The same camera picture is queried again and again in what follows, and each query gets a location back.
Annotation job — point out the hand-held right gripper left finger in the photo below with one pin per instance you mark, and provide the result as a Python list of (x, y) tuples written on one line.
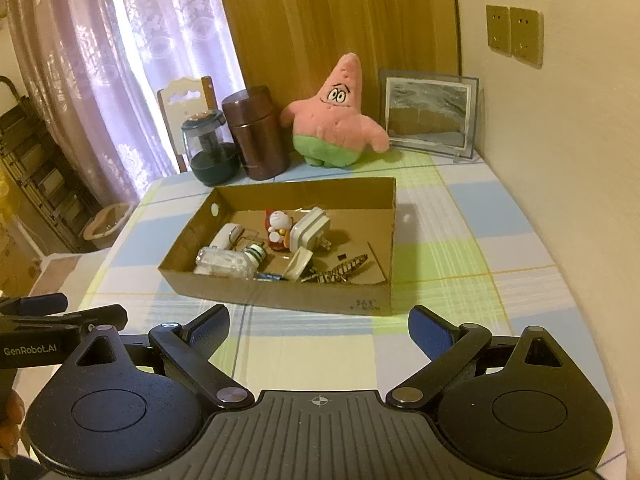
[(212, 325)]

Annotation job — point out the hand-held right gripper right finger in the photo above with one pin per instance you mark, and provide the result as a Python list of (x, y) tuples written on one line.
[(430, 331)]

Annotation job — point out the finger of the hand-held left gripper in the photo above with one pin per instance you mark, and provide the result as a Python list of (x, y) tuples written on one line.
[(100, 316), (40, 304)]

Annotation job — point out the clear plastic swab box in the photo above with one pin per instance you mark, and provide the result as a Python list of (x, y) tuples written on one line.
[(222, 262)]

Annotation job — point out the white green striped bulb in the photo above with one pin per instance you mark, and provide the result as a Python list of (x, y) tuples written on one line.
[(256, 252)]

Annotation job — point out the brown cardboard box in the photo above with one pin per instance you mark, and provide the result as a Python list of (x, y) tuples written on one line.
[(310, 297)]

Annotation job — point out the tan square plate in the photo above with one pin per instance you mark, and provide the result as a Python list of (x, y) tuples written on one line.
[(300, 264)]

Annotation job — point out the blue cat toy figurine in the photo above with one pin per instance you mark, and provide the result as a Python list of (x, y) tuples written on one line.
[(277, 230)]

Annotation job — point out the small white lidded container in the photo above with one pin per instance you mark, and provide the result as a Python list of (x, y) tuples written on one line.
[(310, 227)]

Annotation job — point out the person's left hand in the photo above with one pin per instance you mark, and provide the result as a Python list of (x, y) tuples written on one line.
[(11, 425)]

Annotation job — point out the beige floor basket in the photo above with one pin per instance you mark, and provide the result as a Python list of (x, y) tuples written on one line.
[(107, 222)]

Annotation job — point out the checkered tablecloth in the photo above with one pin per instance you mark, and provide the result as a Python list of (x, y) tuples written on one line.
[(500, 260)]

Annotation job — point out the dark storage shelf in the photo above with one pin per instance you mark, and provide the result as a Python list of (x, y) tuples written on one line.
[(40, 175)]

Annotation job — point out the glass jar with dark base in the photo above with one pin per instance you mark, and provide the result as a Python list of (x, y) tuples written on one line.
[(210, 160)]

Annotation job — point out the brown metal canister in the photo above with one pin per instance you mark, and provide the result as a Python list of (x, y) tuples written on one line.
[(255, 135)]

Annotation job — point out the cream wooden chair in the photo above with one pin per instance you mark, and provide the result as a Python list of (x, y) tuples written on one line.
[(190, 97)]

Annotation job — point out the pink starfish plush toy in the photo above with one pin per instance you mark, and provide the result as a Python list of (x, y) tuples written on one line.
[(332, 120)]

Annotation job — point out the purple lace curtain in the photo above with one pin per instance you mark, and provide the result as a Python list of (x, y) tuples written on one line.
[(100, 60)]

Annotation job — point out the wooden door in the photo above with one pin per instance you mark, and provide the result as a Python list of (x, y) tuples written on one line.
[(325, 10)]

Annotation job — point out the glass picture frame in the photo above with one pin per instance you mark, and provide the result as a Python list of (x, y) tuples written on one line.
[(430, 115)]

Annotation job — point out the gold wall socket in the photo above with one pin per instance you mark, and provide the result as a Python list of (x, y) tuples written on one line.
[(526, 37), (499, 30)]

